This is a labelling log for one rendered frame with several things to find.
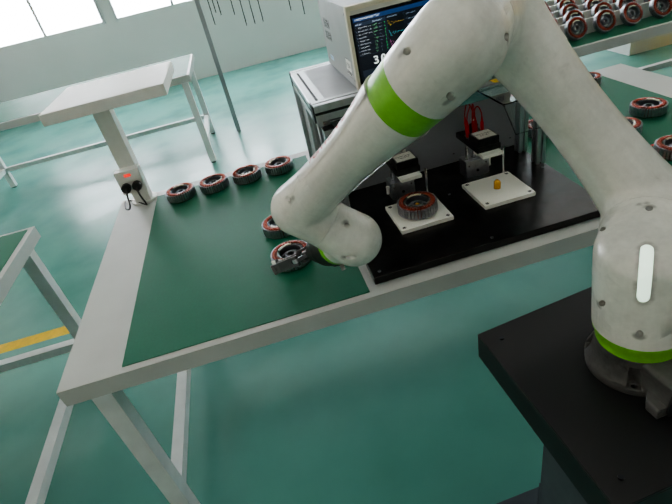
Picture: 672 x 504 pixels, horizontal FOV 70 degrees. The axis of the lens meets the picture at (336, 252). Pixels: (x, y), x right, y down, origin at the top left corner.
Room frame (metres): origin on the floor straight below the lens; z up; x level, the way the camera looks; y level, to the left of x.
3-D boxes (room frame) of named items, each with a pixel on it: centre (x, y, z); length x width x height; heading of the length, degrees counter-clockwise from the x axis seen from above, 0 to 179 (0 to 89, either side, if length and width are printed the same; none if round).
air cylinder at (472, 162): (1.33, -0.48, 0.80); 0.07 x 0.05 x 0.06; 95
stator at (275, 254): (1.11, 0.12, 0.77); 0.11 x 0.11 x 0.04
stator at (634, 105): (1.49, -1.16, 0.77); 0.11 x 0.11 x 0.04
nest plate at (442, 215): (1.16, -0.25, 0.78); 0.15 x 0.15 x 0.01; 5
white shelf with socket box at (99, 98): (1.67, 0.58, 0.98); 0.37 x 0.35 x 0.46; 95
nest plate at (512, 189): (1.18, -0.49, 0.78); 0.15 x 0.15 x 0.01; 5
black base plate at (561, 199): (1.19, -0.37, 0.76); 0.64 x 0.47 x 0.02; 95
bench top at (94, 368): (1.42, -0.35, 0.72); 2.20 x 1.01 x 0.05; 95
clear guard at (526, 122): (1.20, -0.58, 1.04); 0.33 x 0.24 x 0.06; 5
